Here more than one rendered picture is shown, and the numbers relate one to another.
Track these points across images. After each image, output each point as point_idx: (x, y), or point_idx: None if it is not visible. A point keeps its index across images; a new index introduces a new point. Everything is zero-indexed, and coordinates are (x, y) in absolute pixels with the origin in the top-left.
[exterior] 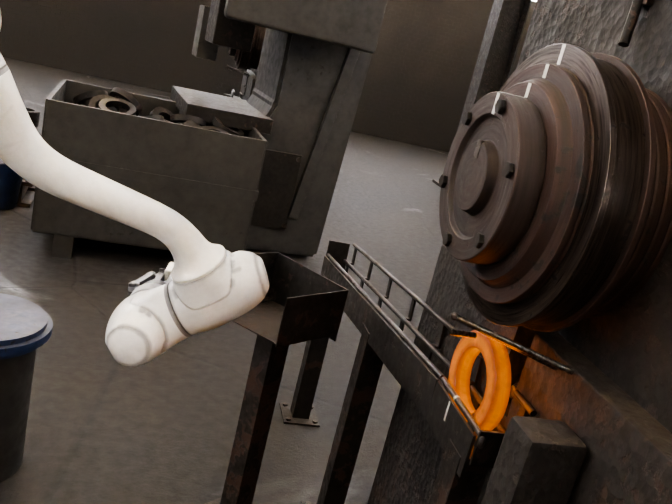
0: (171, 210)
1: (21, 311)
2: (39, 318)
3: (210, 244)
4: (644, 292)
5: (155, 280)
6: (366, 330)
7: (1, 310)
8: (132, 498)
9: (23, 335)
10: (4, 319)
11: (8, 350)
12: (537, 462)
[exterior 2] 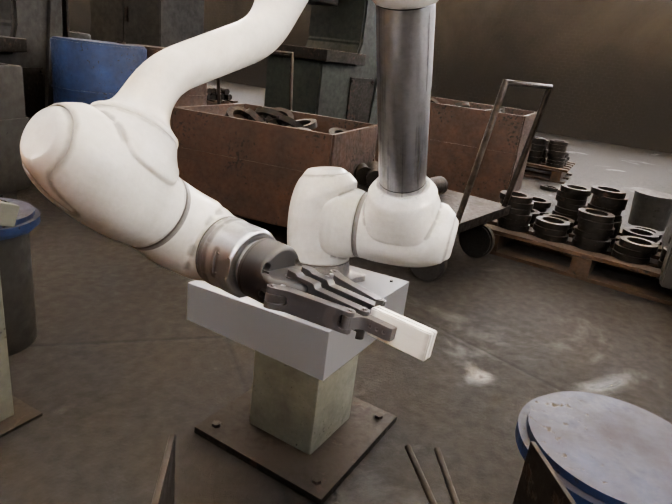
0: (163, 50)
1: (653, 483)
2: (632, 495)
3: (121, 95)
4: None
5: (281, 243)
6: None
7: (646, 463)
8: None
9: (556, 458)
10: (610, 456)
11: (524, 449)
12: None
